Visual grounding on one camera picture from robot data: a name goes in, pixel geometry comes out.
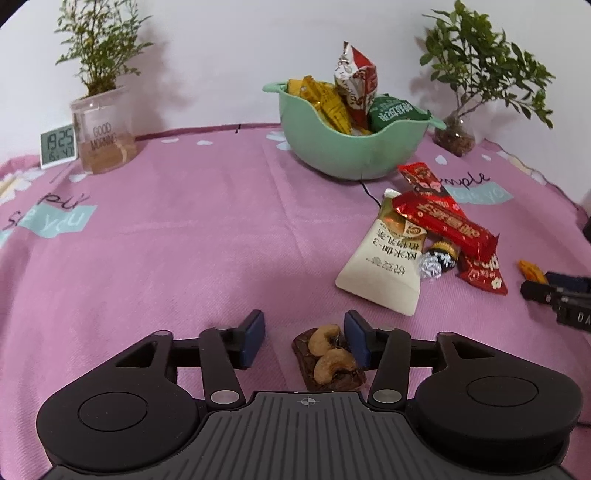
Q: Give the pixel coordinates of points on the red flower print packet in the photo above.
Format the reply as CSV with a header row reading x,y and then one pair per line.
x,y
485,276

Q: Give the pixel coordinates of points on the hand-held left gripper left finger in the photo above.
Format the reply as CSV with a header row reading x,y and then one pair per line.
x,y
254,334

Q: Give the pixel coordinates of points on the green plastic bowl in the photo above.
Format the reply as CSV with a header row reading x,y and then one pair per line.
x,y
351,152

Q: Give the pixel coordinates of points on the plant in white cup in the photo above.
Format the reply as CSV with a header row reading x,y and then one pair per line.
x,y
104,134

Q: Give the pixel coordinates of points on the red and white snack packet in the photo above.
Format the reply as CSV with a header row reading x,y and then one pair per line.
x,y
353,87

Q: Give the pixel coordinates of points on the plant in glass vase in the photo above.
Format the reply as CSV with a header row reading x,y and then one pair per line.
x,y
471,60

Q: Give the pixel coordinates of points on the yellow snack packet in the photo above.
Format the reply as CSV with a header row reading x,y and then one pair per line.
x,y
339,117
316,94
295,86

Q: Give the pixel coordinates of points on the pink printed tablecloth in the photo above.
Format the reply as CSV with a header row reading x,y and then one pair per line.
x,y
184,240

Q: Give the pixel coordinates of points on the small orange snack packet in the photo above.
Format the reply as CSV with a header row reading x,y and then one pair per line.
x,y
531,270

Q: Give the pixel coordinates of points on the long red snack bar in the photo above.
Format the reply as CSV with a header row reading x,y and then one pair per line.
x,y
443,219

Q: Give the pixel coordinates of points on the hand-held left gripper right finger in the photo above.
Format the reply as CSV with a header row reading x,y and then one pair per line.
x,y
355,337

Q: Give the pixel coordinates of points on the cashew chocolate bar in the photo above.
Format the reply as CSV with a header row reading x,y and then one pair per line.
x,y
325,364

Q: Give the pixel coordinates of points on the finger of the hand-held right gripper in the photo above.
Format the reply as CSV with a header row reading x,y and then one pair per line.
x,y
538,291

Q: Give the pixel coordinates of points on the silver foil chocolate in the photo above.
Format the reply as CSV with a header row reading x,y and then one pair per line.
x,y
429,268

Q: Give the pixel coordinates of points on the gold and black foil chocolate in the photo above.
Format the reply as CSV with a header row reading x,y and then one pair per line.
x,y
444,257

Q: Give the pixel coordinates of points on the white digital clock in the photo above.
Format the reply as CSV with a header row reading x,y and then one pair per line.
x,y
57,145

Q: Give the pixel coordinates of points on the cream drink pouch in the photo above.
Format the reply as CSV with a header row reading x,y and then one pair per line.
x,y
383,272

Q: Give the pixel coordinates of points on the green snack packet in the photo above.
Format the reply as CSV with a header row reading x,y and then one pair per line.
x,y
392,113

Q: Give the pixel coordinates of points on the small red candy wrapper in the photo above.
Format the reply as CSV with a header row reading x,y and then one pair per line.
x,y
422,177

